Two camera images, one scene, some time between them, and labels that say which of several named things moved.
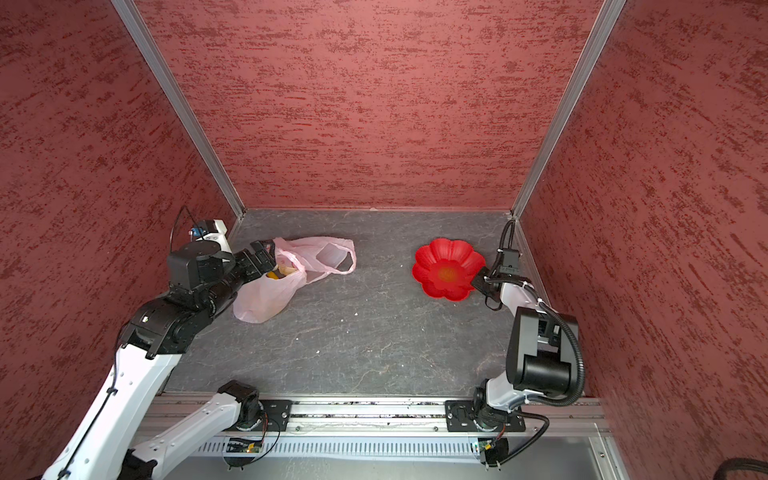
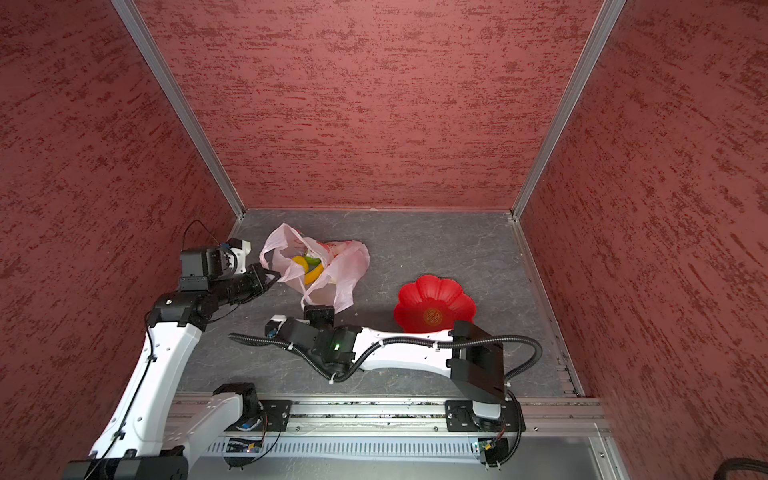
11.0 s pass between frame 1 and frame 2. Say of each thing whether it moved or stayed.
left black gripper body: moved
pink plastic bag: moved
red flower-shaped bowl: moved
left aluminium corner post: stayed
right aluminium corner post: stayed
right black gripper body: moved
